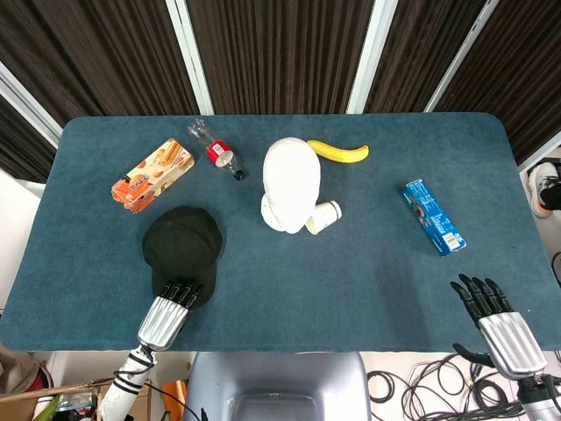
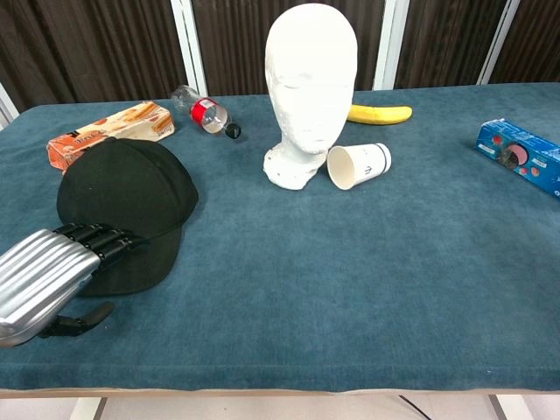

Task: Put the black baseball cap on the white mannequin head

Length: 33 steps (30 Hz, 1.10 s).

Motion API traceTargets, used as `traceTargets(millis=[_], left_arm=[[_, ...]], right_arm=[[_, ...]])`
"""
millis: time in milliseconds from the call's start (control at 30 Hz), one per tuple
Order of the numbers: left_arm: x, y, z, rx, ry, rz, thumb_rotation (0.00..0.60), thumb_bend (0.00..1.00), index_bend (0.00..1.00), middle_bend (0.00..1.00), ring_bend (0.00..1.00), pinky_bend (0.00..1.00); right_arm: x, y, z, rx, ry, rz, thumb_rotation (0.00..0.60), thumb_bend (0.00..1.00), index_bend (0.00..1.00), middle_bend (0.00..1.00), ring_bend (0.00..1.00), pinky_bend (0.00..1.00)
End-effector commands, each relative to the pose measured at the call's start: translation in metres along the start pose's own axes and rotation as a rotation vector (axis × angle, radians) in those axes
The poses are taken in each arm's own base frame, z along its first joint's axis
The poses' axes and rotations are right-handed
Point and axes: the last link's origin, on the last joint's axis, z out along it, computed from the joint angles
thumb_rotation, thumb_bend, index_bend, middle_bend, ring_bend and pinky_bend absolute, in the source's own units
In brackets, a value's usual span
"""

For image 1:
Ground black floor cables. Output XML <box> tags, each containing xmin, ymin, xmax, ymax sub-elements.
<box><xmin>366</xmin><ymin>353</ymin><xmax>527</xmax><ymax>421</ymax></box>

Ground white sneaker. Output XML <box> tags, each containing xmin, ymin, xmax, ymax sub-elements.
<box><xmin>527</xmin><ymin>160</ymin><xmax>561</xmax><ymax>218</ymax></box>

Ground orange biscuit box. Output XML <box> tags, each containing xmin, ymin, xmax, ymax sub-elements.
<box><xmin>110</xmin><ymin>138</ymin><xmax>196</xmax><ymax>215</ymax></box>

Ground yellow banana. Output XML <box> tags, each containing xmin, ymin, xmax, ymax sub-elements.
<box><xmin>307</xmin><ymin>139</ymin><xmax>371</xmax><ymax>164</ymax></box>

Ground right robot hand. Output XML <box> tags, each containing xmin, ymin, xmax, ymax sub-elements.
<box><xmin>450</xmin><ymin>274</ymin><xmax>548</xmax><ymax>380</ymax></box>

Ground black baseball cap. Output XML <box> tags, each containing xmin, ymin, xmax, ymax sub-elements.
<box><xmin>142</xmin><ymin>206</ymin><xmax>224</xmax><ymax>309</ymax></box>

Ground white paper cup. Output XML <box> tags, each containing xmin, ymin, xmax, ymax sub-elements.
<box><xmin>305</xmin><ymin>200</ymin><xmax>343</xmax><ymax>237</ymax></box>

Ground white foam mannequin head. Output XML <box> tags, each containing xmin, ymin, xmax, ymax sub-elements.
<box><xmin>260</xmin><ymin>136</ymin><xmax>323</xmax><ymax>235</ymax></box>

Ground blue table cloth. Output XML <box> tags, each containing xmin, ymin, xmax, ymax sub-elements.
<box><xmin>0</xmin><ymin>112</ymin><xmax>561</xmax><ymax>354</ymax></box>

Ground grey robot torso base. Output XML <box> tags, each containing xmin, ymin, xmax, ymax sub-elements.
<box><xmin>185</xmin><ymin>352</ymin><xmax>372</xmax><ymax>421</ymax></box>

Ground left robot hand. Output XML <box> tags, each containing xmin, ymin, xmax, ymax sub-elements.
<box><xmin>137</xmin><ymin>279</ymin><xmax>204</xmax><ymax>352</ymax></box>

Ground blue cookie box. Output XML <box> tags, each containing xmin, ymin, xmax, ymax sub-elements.
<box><xmin>401</xmin><ymin>178</ymin><xmax>468</xmax><ymax>257</ymax></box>

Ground cardboard box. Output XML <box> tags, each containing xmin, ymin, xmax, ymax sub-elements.
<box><xmin>0</xmin><ymin>377</ymin><xmax>153</xmax><ymax>421</ymax></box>

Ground clear plastic soda bottle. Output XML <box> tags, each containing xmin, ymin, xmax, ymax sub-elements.
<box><xmin>187</xmin><ymin>117</ymin><xmax>247</xmax><ymax>182</ymax></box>

